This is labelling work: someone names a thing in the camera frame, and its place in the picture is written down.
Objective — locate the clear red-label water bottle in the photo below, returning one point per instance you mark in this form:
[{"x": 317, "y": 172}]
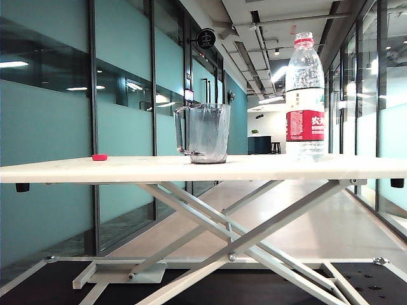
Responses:
[{"x": 305, "y": 127}]

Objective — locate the clear plastic mug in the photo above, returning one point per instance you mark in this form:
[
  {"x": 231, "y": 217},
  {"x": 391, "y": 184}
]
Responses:
[{"x": 208, "y": 133}]

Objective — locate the red bottle cap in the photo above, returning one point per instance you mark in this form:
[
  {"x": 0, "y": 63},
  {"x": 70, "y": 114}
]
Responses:
[{"x": 100, "y": 157}]

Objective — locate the green plant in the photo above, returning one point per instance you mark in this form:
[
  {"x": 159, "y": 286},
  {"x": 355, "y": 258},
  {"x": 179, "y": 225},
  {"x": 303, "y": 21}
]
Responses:
[{"x": 255, "y": 131}]

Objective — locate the dark blue cabinet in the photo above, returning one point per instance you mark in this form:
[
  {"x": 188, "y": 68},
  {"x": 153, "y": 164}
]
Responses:
[{"x": 259, "y": 145}]

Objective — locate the dark wooden stool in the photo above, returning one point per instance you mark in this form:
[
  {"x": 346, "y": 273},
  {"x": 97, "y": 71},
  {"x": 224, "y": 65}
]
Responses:
[{"x": 276, "y": 147}]

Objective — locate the round black hanging sign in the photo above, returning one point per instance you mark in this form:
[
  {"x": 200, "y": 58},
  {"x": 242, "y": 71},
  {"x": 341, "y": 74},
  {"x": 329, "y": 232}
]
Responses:
[{"x": 206, "y": 38}]

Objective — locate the black rubber table foot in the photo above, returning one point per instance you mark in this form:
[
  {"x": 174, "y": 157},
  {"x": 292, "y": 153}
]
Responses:
[
  {"x": 397, "y": 182},
  {"x": 22, "y": 187}
]

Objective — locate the white scissor lift table frame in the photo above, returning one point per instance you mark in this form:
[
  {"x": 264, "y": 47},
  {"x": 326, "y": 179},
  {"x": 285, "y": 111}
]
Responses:
[{"x": 241, "y": 244}]

